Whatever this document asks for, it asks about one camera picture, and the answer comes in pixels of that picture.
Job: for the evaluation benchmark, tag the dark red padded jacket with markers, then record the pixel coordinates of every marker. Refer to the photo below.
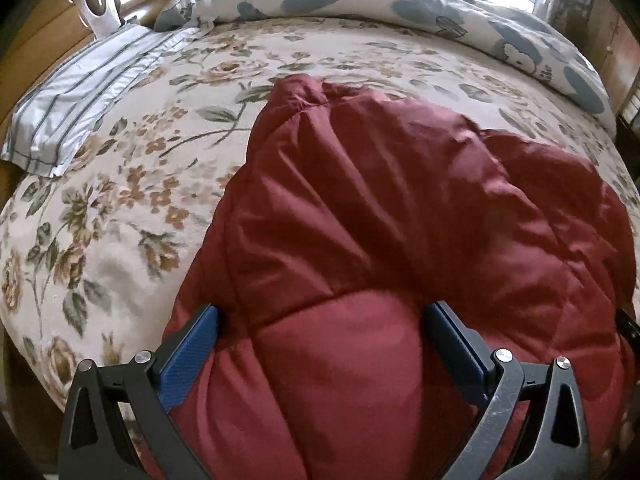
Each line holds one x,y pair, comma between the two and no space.
375,210

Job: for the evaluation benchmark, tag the grey striped white pillow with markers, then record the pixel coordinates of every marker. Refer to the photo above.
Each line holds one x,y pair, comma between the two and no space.
75,95

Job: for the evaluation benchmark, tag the white quilt with blue flowers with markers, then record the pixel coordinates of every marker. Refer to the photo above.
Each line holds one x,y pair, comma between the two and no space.
400,5

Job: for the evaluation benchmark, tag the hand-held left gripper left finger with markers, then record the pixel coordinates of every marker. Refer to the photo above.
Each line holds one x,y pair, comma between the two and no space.
190,355

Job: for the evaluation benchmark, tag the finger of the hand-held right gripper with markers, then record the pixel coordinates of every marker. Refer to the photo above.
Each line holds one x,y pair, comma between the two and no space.
629,327

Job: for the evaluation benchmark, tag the floral bed sheet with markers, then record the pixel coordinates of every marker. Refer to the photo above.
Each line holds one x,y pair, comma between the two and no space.
125,185

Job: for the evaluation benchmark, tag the brown wooden cabinet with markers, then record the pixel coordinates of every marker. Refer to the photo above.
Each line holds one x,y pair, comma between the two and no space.
600,50

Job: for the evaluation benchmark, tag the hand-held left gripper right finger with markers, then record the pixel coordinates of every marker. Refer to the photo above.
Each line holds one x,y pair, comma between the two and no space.
457,350

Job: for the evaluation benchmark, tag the wooden headboard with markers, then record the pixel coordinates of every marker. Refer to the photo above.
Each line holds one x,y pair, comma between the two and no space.
50,25

